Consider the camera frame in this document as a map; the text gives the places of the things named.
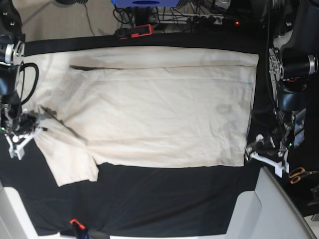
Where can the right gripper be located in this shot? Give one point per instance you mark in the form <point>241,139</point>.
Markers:
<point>15,121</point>

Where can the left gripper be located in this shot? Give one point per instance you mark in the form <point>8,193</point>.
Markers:
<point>285,132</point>

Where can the white T-shirt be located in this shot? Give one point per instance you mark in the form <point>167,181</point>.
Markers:
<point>143,106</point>

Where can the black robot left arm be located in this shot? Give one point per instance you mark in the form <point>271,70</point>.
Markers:
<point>293,58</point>

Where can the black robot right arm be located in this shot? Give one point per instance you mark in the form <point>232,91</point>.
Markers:
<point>12,49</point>

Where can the black device right edge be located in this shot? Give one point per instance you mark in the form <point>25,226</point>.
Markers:
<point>315,193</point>

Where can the black table cloth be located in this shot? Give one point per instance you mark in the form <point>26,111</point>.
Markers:
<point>135,201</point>

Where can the red black clamp bottom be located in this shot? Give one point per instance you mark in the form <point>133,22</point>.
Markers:
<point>81,232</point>

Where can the red black clamp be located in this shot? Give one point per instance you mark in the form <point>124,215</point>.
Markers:
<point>138,31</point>
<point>81,232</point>

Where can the red black clamp top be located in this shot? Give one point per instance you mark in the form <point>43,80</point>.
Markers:
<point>138,31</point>

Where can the white power strip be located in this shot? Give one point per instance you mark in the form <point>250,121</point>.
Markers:
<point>181,19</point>

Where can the blue box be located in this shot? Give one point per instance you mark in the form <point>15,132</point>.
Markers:
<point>145,3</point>

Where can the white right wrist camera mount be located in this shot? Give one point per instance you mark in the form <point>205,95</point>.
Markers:
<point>17,143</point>

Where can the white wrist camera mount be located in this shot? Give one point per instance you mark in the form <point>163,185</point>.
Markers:
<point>280,167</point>
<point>17,143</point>

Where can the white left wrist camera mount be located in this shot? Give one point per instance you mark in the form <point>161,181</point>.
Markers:
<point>280,167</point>

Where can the orange handled scissors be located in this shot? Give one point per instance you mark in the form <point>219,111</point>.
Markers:
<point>299,173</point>

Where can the white frame right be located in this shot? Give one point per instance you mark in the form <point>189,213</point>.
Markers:
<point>267,213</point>

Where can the white frame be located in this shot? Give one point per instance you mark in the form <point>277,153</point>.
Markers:
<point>14,219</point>
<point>267,213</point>

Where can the white frame left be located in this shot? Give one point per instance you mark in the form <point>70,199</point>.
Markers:
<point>14,219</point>

